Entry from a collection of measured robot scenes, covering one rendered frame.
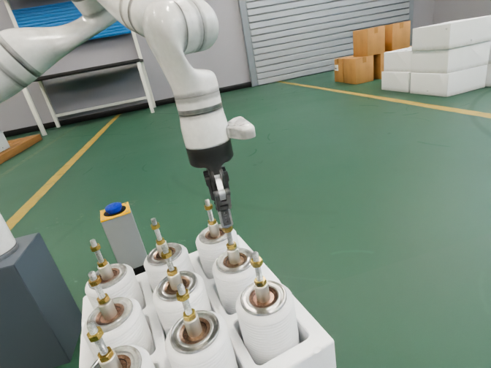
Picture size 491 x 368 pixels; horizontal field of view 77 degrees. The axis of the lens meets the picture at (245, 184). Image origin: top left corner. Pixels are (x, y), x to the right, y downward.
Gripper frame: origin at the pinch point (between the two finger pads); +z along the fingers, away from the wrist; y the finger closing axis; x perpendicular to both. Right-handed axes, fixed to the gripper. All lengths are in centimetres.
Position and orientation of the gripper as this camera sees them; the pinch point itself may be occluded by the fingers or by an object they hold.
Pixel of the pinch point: (224, 215)
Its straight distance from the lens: 56.8
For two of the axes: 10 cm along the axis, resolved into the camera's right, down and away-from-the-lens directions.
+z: 1.7, 9.0, 4.0
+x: 9.6, -2.4, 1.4
